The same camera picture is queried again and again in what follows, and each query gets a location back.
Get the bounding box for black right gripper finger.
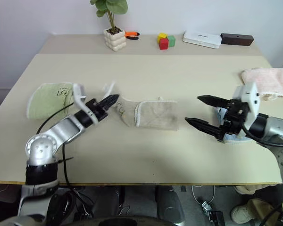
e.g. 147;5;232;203
197;95;231;108
184;117;220;139

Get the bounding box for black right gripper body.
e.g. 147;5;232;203
217;100;250;143

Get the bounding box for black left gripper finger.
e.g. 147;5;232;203
99;94;120;105
102;101;117;111

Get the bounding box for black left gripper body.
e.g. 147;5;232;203
86;98;108;121

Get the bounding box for beige towel with white trim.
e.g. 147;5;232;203
101;81;180;131

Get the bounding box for light blue cloth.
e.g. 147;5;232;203
216;107;255;144

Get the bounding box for pink folded towel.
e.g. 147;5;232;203
241;67;283;101

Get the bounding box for pale green cloth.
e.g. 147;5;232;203
26;82;85;120

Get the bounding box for green plant in white pot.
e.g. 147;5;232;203
89;0;129;52

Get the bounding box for white flat box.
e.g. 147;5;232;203
182;30;223;49

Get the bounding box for dark brown wooden block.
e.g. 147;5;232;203
220;33;254;47

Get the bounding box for orange and black pliers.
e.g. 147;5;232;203
124;31;140;40

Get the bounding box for red wooden cube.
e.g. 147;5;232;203
158;38;169;50

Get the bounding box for yellow wooden block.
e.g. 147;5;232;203
157;32;168;44

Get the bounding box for dark rounded shape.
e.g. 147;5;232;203
155;186;186;222

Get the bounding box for small black box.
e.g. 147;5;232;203
208;211;225;226

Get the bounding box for white sneaker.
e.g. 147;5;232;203
230;204;258;224

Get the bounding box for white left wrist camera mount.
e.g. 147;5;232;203
72;82;101;123

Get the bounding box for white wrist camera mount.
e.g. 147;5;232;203
72;82;101;123
232;82;260;138

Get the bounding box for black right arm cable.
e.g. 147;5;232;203
241;123;283;148

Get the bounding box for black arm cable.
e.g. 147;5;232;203
241;123;283;148
36;101;75;186

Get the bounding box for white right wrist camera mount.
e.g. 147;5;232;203
232;82;260;138

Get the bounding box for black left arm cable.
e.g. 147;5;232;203
36;101;75;186

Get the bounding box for thin white cable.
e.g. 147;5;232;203
191;185;215;208

